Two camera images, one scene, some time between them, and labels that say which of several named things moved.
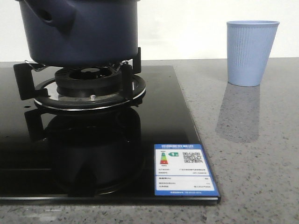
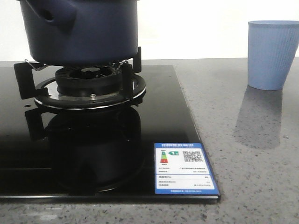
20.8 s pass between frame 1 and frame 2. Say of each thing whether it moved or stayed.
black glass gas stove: stayed
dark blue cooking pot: stayed
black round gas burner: stayed
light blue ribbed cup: moved
